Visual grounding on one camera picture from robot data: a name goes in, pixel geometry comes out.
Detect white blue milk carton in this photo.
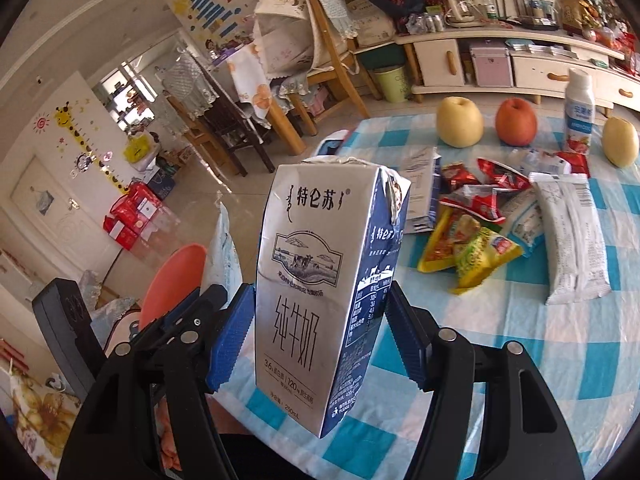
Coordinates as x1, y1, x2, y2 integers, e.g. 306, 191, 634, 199
255, 156, 411, 438

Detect white Magic yogurt pouch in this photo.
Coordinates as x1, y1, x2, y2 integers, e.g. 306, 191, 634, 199
201, 203, 243, 306

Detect pink plastic trash bucket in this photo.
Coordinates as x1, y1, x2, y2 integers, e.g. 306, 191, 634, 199
140, 244, 206, 330

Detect white door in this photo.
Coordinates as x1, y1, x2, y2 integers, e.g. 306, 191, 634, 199
10, 156, 112, 274

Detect red gift boxes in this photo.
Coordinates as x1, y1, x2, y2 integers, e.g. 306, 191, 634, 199
102, 181, 162, 250

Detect long white plastic wrapper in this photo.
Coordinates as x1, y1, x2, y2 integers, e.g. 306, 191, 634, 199
529, 172, 612, 306

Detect yellow green snack bag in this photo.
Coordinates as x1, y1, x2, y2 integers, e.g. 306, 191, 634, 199
450, 226, 524, 295

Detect red crumpled snack wrapper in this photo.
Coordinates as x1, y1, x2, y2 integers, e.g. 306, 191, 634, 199
439, 157, 530, 224

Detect dark wooden chair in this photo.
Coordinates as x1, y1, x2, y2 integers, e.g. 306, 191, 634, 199
160, 49, 276, 177

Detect yellow pear right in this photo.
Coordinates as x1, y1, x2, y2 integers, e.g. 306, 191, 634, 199
602, 117, 639, 168

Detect yellow pear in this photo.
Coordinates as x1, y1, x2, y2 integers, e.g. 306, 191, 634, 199
602, 117, 639, 168
436, 96, 484, 148

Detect red apple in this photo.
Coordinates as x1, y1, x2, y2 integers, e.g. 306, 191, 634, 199
495, 98, 538, 146

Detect yellow pear left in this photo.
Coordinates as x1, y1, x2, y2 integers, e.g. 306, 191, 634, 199
436, 96, 484, 148

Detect white yogurt drink bottle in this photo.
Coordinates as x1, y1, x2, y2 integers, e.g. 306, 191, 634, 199
564, 68, 596, 155

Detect wooden chair with cloths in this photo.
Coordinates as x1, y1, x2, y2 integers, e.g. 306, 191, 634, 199
254, 0, 370, 136

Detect pink storage box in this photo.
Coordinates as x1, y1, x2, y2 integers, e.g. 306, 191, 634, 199
469, 40, 513, 88

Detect white tv cabinet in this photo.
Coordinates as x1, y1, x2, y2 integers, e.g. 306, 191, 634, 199
394, 26, 639, 114

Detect green waste bin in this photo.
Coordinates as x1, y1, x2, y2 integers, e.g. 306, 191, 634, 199
373, 65, 411, 103

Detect white electric kettle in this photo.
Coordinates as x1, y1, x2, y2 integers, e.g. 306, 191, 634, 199
444, 0, 483, 28

